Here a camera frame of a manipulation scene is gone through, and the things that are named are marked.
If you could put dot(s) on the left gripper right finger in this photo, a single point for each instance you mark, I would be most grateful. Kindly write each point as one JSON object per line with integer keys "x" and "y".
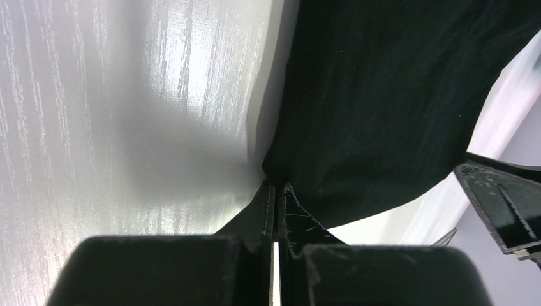
{"x": 317, "y": 268}

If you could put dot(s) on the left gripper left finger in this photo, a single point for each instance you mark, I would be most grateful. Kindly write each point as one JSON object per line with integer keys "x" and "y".
{"x": 230, "y": 267}

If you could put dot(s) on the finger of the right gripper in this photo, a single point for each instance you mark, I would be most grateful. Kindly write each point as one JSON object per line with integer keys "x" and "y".
{"x": 507, "y": 199}

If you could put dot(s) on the black t shirt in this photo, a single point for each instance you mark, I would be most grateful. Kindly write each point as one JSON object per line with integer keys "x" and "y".
{"x": 381, "y": 97}

